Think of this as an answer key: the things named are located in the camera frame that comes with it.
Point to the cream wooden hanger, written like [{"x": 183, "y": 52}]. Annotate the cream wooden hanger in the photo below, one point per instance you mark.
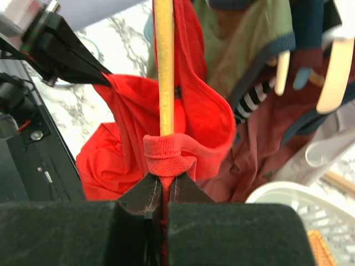
[{"x": 333, "y": 84}]

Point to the maroon tank top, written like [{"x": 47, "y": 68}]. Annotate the maroon tank top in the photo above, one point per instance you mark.
[{"x": 273, "y": 133}]

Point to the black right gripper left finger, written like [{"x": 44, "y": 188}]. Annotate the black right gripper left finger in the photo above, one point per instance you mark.
[{"x": 120, "y": 232}]

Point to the white laundry basket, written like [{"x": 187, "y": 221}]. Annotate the white laundry basket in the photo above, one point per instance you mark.
[{"x": 334, "y": 224}]

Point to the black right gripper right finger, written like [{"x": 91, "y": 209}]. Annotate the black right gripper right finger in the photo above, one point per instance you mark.
[{"x": 203, "y": 232}]

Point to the yellow hanger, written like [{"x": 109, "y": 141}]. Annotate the yellow hanger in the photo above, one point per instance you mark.
[{"x": 164, "y": 36}]

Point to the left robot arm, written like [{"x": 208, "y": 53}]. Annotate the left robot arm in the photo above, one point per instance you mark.
[{"x": 14, "y": 91}]

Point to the wooden clothes rack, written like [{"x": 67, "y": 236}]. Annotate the wooden clothes rack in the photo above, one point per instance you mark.
[{"x": 339, "y": 182}]

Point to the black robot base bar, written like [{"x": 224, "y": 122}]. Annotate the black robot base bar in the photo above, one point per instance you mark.
[{"x": 36, "y": 164}]

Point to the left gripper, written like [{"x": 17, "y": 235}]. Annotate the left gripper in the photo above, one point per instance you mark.
[{"x": 55, "y": 51}]

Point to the red tank top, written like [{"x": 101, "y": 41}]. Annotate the red tank top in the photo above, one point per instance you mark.
[{"x": 120, "y": 153}]

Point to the green tank top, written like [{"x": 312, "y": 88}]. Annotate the green tank top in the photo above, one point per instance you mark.
[{"x": 234, "y": 39}]

